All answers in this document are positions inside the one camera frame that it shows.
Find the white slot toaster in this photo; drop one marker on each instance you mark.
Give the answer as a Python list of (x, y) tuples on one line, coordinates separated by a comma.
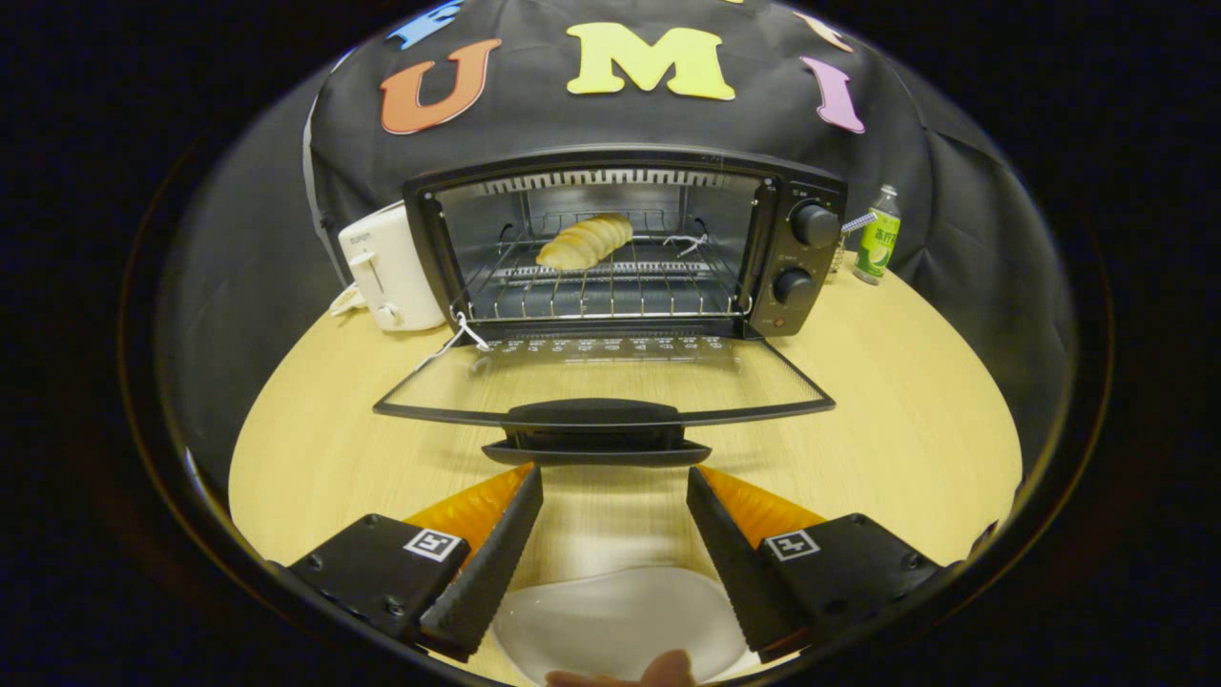
[(396, 258)]

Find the black toaster oven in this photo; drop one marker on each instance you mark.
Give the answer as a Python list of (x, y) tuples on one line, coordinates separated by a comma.
[(804, 256)]

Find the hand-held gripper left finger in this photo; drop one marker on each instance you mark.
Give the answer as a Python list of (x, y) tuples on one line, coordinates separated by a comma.
[(485, 577)]

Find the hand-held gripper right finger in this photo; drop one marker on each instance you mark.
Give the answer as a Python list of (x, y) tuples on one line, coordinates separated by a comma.
[(746, 577)]

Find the white plate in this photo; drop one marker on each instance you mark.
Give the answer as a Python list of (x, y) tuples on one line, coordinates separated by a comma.
[(620, 620)]

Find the ridged yellow bread roll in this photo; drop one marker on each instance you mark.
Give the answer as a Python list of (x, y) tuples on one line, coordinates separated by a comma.
[(584, 241)]

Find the green label drink bottle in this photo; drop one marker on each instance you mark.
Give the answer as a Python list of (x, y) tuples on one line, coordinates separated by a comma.
[(878, 243)]

